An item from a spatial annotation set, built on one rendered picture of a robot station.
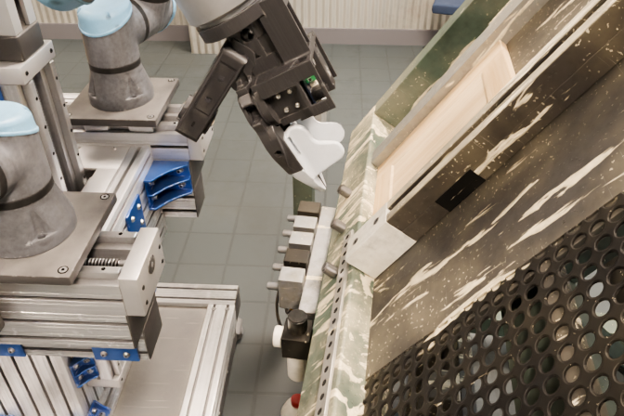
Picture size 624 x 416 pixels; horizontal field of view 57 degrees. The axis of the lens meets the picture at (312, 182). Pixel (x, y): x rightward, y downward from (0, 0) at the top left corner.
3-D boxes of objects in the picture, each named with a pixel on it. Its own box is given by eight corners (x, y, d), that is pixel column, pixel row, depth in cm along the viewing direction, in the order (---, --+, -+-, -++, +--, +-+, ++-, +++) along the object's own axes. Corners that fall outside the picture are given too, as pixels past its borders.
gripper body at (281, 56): (339, 115, 53) (274, -3, 47) (258, 149, 55) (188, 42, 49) (340, 79, 59) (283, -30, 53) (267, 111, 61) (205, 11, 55)
